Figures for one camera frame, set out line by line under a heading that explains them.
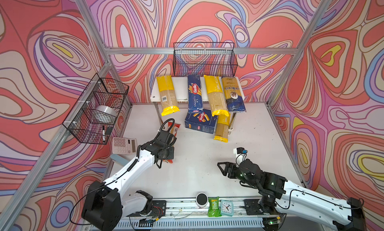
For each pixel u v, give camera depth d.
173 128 0.83
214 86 0.77
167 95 0.73
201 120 0.93
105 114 0.70
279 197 0.53
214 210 0.73
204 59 0.96
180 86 0.83
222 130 0.93
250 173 0.54
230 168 0.65
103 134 0.72
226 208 0.72
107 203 0.39
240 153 0.68
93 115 0.71
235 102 0.71
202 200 0.72
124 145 0.92
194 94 0.73
